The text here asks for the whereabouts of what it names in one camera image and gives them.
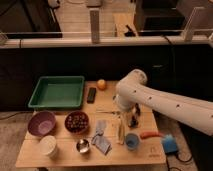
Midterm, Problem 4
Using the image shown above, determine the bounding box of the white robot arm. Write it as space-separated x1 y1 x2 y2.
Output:
115 69 213 136

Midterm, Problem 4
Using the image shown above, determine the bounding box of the dark red patterned bowl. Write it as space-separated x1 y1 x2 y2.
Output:
64 111 89 134

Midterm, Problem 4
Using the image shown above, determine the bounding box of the small metal bowl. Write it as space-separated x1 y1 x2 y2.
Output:
76 139 90 154

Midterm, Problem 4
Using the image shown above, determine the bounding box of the purple bowl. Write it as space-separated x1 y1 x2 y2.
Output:
28 111 56 137

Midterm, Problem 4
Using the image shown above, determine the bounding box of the black round tape measure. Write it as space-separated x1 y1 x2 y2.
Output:
129 116 138 128

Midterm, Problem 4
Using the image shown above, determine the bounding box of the metal fork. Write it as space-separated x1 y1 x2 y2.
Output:
96 110 120 115

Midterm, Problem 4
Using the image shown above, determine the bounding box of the blue cup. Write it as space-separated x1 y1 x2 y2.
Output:
125 133 140 150

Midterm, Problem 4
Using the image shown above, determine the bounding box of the wooden table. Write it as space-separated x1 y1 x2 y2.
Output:
16 81 166 168

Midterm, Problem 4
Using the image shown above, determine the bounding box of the grey blue cloth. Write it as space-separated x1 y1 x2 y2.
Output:
91 120 111 155

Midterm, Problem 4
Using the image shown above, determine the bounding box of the orange fruit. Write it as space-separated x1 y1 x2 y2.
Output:
97 79 107 90

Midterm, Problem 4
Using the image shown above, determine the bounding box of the black rectangular block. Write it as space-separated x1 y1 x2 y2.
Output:
87 87 96 103

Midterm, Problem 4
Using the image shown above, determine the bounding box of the green plastic tray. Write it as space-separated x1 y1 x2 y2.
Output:
28 76 85 109

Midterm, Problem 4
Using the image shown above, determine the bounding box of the white cup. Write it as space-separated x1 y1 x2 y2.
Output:
39 135 58 157

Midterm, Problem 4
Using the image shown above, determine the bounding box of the white vertical post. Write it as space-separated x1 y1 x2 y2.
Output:
90 8 100 44

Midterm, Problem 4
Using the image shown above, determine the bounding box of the white horizontal rail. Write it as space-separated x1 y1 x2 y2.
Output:
0 35 213 49

